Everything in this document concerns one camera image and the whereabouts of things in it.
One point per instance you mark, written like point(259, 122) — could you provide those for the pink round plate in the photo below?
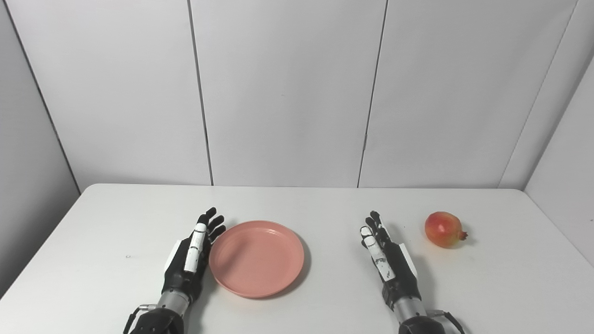
point(256, 258)

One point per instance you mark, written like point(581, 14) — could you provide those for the red yellow pomegranate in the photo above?
point(443, 229)

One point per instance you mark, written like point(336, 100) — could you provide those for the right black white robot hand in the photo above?
point(392, 269)

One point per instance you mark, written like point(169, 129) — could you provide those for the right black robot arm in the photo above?
point(417, 317)

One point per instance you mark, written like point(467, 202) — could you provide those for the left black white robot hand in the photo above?
point(188, 264)

